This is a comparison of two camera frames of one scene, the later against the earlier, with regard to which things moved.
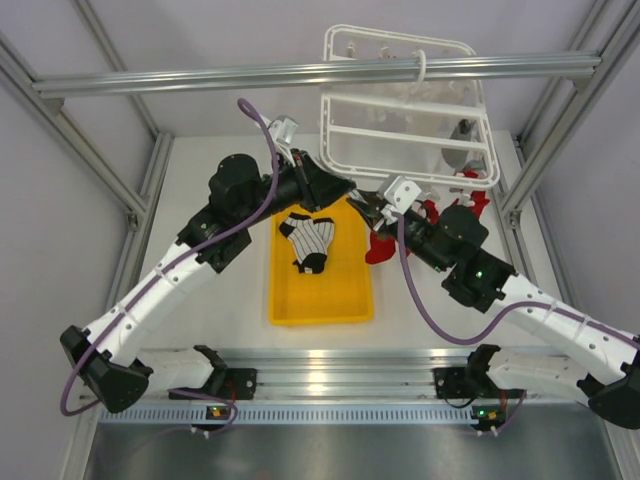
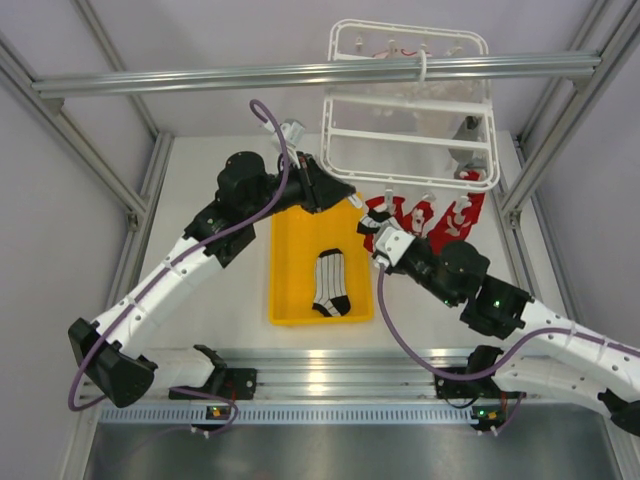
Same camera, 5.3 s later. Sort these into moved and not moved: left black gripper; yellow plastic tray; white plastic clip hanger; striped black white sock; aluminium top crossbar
Moved: white plastic clip hanger; striped black white sock
Not moved: aluminium top crossbar; yellow plastic tray; left black gripper
